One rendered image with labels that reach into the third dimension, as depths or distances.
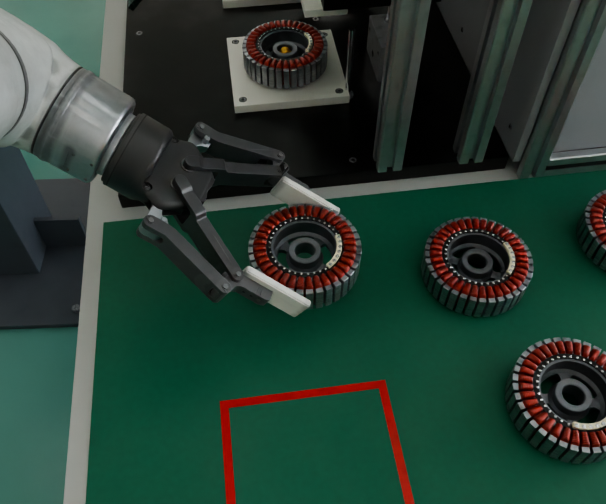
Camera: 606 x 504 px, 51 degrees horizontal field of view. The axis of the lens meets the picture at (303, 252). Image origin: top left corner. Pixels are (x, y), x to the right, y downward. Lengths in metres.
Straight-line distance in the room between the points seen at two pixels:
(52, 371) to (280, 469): 1.04
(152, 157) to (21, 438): 1.04
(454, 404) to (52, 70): 0.46
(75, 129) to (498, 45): 0.41
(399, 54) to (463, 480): 0.40
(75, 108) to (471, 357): 0.43
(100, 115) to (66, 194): 1.31
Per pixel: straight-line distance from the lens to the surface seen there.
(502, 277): 0.68
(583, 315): 0.73
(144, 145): 0.58
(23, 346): 1.64
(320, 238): 0.66
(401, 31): 0.65
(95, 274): 0.73
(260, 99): 0.85
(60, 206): 1.85
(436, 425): 0.62
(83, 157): 0.58
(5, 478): 1.51
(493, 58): 0.70
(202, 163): 0.61
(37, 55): 0.58
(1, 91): 0.48
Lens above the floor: 1.32
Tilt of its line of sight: 53 degrees down
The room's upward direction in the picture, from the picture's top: straight up
